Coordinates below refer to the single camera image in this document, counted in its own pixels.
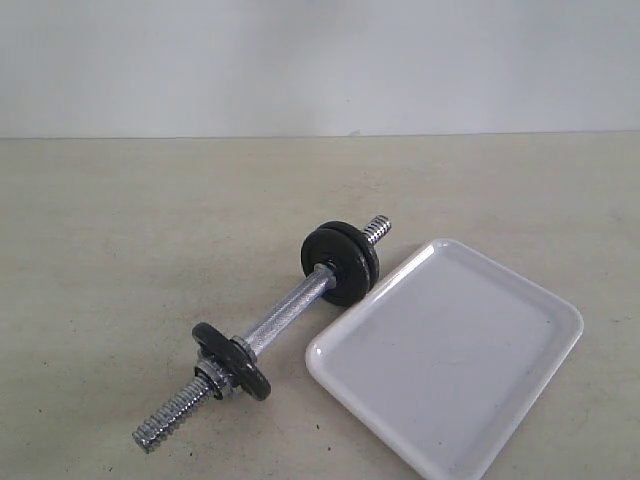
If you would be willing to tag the white rectangular plastic tray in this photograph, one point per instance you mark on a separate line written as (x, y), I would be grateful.
(444, 358)

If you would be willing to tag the chrome star collar nut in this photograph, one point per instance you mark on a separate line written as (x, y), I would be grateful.
(218, 378)

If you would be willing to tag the black weight plate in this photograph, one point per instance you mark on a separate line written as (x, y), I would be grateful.
(354, 259)
(309, 255)
(232, 357)

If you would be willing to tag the chrome threaded dumbbell bar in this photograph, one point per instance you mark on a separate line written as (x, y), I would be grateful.
(158, 427)

